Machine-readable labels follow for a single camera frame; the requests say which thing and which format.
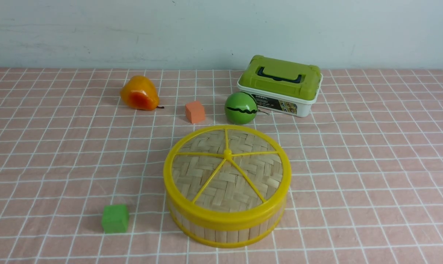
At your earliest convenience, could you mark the yellow woven steamer lid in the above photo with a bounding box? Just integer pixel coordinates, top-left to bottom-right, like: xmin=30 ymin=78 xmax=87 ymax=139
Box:
xmin=163 ymin=125 xmax=292 ymax=231

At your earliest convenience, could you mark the yellow bamboo steamer basket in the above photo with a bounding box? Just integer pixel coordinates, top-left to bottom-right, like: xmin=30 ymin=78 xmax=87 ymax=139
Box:
xmin=166 ymin=198 xmax=286 ymax=248

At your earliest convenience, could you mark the green toy watermelon ball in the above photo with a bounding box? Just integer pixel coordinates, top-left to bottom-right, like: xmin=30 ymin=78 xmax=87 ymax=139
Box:
xmin=224 ymin=91 xmax=270 ymax=125

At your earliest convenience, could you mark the orange foam cube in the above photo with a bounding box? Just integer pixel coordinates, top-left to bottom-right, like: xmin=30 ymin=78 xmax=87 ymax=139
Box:
xmin=185 ymin=100 xmax=205 ymax=124

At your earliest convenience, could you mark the green lidded white storage box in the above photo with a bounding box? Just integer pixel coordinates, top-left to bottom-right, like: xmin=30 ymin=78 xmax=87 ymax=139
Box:
xmin=238 ymin=55 xmax=323 ymax=118

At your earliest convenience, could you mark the orange toy pear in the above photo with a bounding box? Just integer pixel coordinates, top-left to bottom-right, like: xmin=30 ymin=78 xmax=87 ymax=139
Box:
xmin=120 ymin=75 xmax=165 ymax=111

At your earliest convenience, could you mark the green foam cube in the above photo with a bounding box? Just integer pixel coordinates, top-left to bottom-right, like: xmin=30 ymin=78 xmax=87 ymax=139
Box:
xmin=101 ymin=204 xmax=129 ymax=234

